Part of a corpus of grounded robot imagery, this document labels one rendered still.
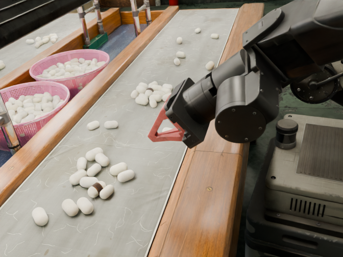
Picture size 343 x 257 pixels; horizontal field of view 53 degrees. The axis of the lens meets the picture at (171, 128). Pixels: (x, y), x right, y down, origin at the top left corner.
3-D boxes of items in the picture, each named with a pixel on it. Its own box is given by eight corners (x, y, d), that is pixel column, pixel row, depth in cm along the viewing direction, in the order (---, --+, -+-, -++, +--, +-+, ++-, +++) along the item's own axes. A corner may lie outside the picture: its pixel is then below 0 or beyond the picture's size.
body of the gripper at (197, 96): (161, 116, 47) (202, 86, 42) (180, 82, 55) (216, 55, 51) (193, 149, 48) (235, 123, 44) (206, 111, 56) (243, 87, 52)
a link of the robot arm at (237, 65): (272, 65, 47) (246, 36, 45) (276, 95, 42) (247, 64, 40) (233, 92, 51) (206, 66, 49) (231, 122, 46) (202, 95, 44)
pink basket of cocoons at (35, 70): (125, 73, 129) (121, 49, 124) (94, 108, 108) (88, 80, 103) (62, 72, 136) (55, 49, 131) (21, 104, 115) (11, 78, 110)
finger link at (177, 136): (130, 131, 53) (172, 100, 48) (145, 108, 59) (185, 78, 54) (160, 161, 55) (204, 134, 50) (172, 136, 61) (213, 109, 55)
